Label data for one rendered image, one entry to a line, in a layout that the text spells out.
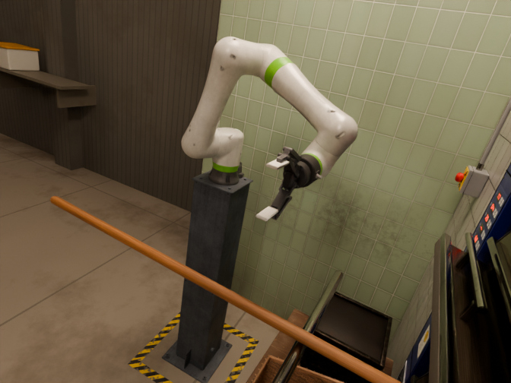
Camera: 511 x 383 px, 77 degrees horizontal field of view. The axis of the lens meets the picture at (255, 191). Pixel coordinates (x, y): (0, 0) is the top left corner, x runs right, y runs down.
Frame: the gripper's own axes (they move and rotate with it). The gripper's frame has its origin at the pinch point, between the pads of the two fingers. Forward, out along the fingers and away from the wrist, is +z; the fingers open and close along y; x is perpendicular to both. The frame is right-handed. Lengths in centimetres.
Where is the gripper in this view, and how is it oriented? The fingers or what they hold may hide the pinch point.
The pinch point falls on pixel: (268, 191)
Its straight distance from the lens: 77.1
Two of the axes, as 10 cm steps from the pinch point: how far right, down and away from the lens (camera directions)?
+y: -1.7, 9.0, 4.0
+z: -4.8, 2.8, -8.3
